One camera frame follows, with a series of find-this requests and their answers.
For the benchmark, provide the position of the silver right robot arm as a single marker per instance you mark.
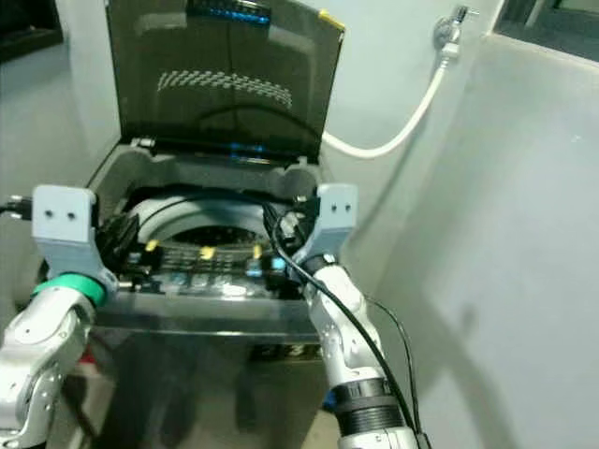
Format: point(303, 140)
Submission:
point(346, 327)

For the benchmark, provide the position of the grey top-load washing machine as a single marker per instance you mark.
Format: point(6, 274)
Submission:
point(206, 393)

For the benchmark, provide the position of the blue plastic basin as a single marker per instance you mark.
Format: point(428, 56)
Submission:
point(328, 400)

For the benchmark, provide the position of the dark tinted washer lid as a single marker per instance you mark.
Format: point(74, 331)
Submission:
point(225, 56)

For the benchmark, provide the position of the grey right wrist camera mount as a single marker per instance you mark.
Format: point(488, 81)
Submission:
point(337, 210)

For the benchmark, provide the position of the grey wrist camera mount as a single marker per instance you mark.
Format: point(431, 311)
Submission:
point(337, 210)
point(61, 220)

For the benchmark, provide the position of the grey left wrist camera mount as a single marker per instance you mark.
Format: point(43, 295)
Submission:
point(61, 220)

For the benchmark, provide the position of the dark window frame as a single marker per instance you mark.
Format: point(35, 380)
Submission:
point(23, 28)
point(552, 19)

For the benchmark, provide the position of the metal wall water tap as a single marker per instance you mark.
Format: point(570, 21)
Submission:
point(447, 33)

